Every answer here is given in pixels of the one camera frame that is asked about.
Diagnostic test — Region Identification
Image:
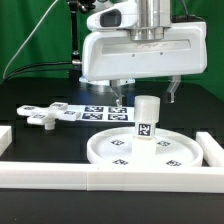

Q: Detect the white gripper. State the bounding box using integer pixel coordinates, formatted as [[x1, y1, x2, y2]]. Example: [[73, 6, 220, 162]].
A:
[[82, 22, 207, 106]]

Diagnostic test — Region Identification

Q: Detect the white round table top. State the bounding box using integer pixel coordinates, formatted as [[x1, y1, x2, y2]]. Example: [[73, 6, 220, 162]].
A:
[[87, 127, 203, 168]]

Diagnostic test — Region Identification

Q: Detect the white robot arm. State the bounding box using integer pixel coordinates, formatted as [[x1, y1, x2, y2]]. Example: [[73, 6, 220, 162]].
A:
[[82, 0, 207, 106]]

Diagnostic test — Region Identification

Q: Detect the white marker tag sheet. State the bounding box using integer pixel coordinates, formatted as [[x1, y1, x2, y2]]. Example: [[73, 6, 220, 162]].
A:
[[68, 105, 134, 122]]

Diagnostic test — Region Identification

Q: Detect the white right fence bar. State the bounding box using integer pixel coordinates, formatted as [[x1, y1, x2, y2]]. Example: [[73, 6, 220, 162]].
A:
[[196, 132, 224, 168]]

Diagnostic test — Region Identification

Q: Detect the white fence bar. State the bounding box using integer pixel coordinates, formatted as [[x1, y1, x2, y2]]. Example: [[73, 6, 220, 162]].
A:
[[0, 162, 224, 193], [0, 126, 12, 156], [196, 132, 224, 168]]

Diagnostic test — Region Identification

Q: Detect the white cross table base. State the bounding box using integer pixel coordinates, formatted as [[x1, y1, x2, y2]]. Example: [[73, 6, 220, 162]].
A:
[[17, 102, 81, 130]]

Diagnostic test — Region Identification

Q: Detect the white front fence bar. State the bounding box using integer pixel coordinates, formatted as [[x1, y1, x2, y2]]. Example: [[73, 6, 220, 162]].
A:
[[0, 162, 224, 193]]

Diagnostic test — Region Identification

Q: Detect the white left fence bar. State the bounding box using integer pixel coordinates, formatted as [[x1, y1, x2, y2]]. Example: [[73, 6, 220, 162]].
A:
[[0, 126, 12, 156]]

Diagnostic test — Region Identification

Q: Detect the black camera stand pole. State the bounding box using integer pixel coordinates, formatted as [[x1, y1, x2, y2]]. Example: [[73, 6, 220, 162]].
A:
[[66, 0, 96, 76]]

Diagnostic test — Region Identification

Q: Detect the black cable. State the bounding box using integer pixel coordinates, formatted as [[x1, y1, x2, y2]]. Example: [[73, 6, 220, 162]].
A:
[[0, 60, 84, 84]]

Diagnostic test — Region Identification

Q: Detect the grey cable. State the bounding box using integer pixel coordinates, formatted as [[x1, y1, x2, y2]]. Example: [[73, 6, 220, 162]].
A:
[[2, 0, 60, 80]]

